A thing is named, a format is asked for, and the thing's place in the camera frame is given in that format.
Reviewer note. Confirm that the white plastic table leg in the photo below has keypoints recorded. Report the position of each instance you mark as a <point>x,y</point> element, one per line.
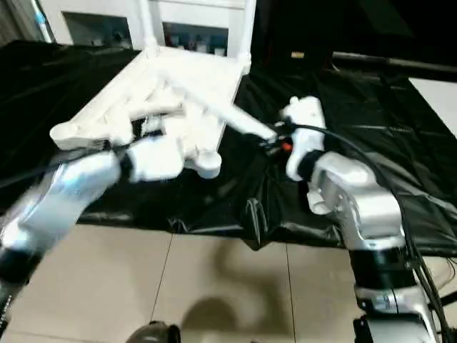
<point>148,25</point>
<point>235,121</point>
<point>247,36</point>

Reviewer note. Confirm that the white cabinet with glass doors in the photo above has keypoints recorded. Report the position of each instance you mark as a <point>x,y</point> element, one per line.
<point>193,14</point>

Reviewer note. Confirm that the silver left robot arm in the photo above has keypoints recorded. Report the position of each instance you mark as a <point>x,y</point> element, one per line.
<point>64,193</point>

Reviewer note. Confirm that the black metal bar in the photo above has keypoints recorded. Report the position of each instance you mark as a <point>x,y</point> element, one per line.
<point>400,63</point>

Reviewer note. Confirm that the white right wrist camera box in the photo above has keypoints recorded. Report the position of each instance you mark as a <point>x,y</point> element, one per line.
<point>303,128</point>

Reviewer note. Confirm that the grey curtain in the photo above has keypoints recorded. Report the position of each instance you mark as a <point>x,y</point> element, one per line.
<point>14,18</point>

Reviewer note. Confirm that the white plastic table top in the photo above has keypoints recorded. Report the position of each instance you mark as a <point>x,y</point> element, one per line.
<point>143,93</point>

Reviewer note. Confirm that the robot leg with black foot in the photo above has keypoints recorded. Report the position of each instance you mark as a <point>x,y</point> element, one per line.
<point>153,333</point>

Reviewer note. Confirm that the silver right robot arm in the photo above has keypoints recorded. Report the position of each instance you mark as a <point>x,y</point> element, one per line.
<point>357,200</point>

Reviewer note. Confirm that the white flat panel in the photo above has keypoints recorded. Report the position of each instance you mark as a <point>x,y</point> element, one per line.
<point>437,103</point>

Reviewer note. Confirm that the black work mat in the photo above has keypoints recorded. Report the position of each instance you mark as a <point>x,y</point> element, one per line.
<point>71,71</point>

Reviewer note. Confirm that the small yellow tag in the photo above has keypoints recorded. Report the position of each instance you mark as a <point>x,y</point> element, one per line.
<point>298,55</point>

